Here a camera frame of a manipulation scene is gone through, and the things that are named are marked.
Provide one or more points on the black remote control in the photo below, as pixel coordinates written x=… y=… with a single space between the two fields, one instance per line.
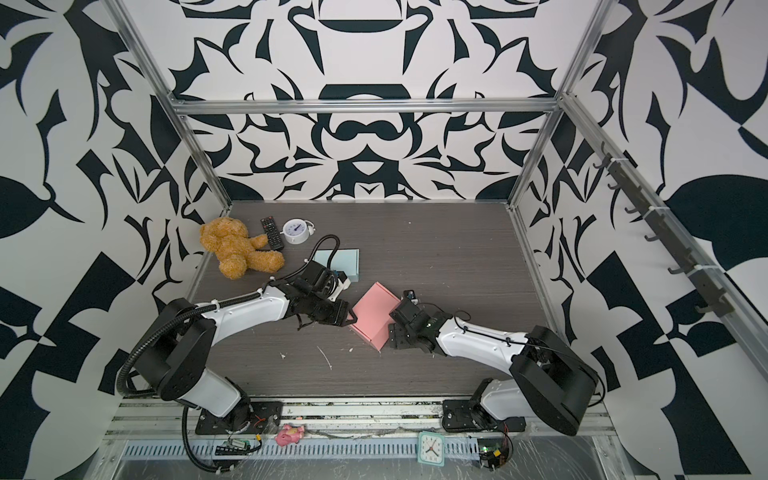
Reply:
x=274 y=235

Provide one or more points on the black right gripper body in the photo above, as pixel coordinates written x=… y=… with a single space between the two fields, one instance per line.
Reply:
x=402 y=340

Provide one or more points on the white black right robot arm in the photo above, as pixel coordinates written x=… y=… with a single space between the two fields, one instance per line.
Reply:
x=548 y=380

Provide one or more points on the white slotted cable duct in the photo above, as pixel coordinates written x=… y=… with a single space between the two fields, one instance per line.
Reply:
x=460 y=448

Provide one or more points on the brown teddy bear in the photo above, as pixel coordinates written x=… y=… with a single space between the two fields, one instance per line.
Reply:
x=237 y=252

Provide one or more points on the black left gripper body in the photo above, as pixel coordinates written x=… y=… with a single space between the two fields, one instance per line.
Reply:
x=321 y=309

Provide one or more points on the black wall hook rail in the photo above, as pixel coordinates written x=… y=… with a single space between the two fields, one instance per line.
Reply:
x=690 y=260

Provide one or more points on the white round alarm clock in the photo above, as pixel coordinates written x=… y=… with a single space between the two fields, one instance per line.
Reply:
x=297 y=231

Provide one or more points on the light blue paper box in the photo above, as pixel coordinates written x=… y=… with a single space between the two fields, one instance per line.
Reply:
x=344 y=260

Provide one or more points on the pink small toy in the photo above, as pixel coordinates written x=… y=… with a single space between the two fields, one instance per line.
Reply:
x=289 y=434

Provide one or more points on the green square clock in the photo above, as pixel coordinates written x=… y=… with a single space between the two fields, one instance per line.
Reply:
x=431 y=449

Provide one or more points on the pink paper boxes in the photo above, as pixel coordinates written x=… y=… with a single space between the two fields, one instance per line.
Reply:
x=373 y=315

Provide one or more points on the small electronics board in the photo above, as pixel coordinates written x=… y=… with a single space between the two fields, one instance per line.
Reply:
x=493 y=453

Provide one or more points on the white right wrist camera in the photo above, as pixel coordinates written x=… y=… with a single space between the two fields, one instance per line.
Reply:
x=410 y=294

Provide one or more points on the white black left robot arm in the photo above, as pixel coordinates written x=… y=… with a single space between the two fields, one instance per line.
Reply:
x=171 y=358

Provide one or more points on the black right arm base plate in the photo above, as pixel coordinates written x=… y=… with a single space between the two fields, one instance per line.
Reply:
x=465 y=416

